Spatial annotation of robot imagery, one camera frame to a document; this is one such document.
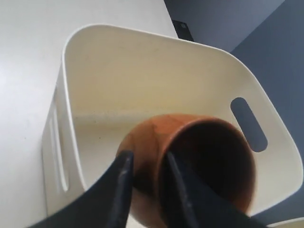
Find black table bracket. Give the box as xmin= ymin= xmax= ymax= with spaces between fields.
xmin=172 ymin=20 xmax=194 ymax=42

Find middle cream plastic bin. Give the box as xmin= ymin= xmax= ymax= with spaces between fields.
xmin=267 ymin=217 xmax=304 ymax=228

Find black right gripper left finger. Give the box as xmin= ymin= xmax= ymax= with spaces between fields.
xmin=33 ymin=151 xmax=133 ymax=228

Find cream plastic bin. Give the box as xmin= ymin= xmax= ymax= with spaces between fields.
xmin=267 ymin=217 xmax=304 ymax=228
xmin=42 ymin=25 xmax=304 ymax=215

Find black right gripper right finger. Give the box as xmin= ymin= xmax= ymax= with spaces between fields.
xmin=164 ymin=152 xmax=264 ymax=228

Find left cream plastic bin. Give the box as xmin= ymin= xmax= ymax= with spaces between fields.
xmin=42 ymin=25 xmax=304 ymax=215

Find brown wooden cup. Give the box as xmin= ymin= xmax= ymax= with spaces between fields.
xmin=117 ymin=114 xmax=256 ymax=228

